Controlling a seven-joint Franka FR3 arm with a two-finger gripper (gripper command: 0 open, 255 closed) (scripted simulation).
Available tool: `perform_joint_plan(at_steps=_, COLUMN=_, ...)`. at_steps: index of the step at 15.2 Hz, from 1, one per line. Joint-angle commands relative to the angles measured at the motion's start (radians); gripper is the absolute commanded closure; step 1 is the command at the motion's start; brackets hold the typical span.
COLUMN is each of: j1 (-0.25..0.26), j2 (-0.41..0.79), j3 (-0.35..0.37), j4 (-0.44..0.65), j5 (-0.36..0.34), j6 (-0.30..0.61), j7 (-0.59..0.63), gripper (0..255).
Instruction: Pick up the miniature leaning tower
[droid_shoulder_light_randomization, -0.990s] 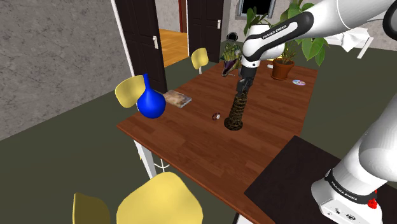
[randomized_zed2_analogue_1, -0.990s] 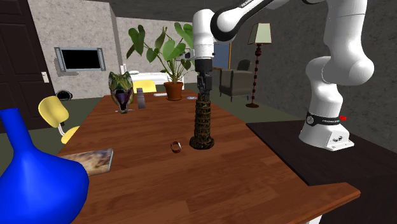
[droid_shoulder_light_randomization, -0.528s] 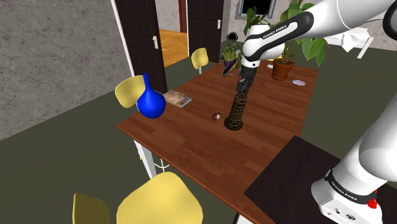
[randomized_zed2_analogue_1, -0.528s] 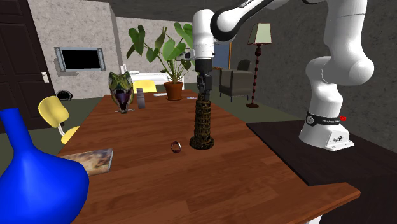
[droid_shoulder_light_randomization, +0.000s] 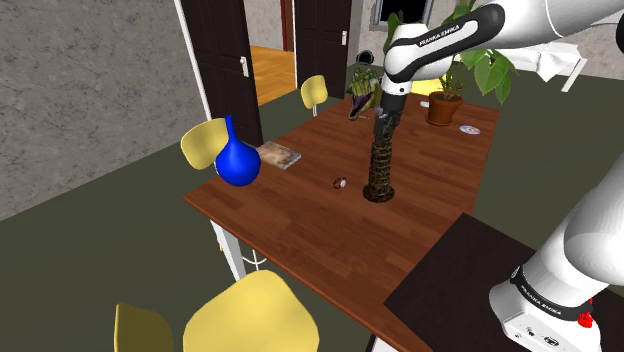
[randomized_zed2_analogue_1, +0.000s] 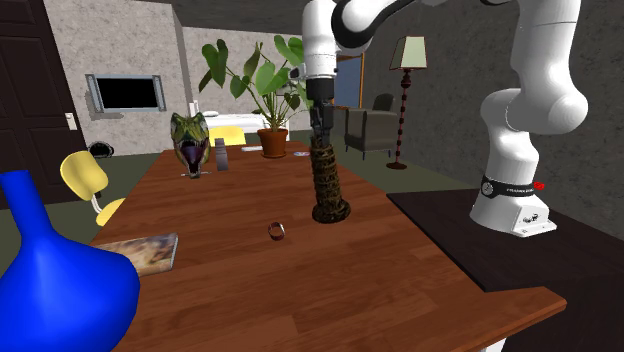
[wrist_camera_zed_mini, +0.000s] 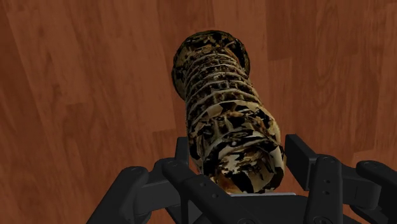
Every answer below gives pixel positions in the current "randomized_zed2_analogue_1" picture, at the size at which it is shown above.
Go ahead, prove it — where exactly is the grey armchair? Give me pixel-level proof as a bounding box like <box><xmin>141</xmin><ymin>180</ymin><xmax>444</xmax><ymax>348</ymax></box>
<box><xmin>343</xmin><ymin>93</ymin><xmax>400</xmax><ymax>161</ymax></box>

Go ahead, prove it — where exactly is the dark robot stand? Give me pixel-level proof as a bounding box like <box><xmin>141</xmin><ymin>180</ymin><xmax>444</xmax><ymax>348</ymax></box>
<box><xmin>386</xmin><ymin>188</ymin><xmax>624</xmax><ymax>352</ymax></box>

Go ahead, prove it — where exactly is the floor lamp with green shade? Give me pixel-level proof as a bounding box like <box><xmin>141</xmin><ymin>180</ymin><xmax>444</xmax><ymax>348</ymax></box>
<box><xmin>385</xmin><ymin>35</ymin><xmax>429</xmax><ymax>171</ymax></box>

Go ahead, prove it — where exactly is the blue wall picture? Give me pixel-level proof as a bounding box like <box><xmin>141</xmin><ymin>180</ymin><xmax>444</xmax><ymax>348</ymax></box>
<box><xmin>333</xmin><ymin>53</ymin><xmax>365</xmax><ymax>110</ymax></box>

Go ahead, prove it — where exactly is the yellow chair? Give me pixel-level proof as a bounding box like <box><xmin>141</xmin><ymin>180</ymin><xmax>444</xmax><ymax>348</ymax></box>
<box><xmin>59</xmin><ymin>150</ymin><xmax>127</xmax><ymax>228</ymax></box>
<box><xmin>208</xmin><ymin>125</ymin><xmax>247</xmax><ymax>148</ymax></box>

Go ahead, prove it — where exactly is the potted green plant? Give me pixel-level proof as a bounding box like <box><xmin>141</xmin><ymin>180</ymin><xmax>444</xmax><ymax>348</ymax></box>
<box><xmin>197</xmin><ymin>34</ymin><xmax>313</xmax><ymax>160</ymax></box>

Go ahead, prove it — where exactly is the dark door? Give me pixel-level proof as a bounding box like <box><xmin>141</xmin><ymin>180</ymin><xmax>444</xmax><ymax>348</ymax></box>
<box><xmin>0</xmin><ymin>0</ymin><xmax>88</xmax><ymax>210</ymax></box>

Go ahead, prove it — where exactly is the green dinosaur head figure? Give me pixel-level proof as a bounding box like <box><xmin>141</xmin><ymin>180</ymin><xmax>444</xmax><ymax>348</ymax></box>
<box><xmin>169</xmin><ymin>111</ymin><xmax>212</xmax><ymax>180</ymax></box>

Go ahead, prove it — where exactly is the wall television with grey frame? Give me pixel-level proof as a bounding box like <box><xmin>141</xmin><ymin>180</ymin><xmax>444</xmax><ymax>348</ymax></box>
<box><xmin>85</xmin><ymin>73</ymin><xmax>167</xmax><ymax>114</ymax></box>

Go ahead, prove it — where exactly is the brown patterned leaning tower figure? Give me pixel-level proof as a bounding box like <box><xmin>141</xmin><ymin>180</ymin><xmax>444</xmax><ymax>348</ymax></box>
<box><xmin>309</xmin><ymin>134</ymin><xmax>352</xmax><ymax>225</ymax></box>

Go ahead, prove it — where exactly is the book with brown cover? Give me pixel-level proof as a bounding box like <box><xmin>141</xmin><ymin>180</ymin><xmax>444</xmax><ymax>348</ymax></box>
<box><xmin>92</xmin><ymin>232</ymin><xmax>180</xmax><ymax>278</ymax></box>

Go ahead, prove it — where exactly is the blue vase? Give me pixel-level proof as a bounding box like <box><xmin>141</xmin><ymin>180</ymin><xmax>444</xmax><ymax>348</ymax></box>
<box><xmin>0</xmin><ymin>169</ymin><xmax>142</xmax><ymax>352</ymax></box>

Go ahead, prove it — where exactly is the white cabinet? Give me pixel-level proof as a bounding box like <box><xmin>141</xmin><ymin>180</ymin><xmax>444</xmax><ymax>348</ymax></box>
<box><xmin>188</xmin><ymin>100</ymin><xmax>291</xmax><ymax>142</ymax></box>

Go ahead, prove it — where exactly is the wooden table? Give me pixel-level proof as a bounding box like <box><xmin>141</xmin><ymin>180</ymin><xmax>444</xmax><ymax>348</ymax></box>
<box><xmin>89</xmin><ymin>140</ymin><xmax>568</xmax><ymax>352</ymax></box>

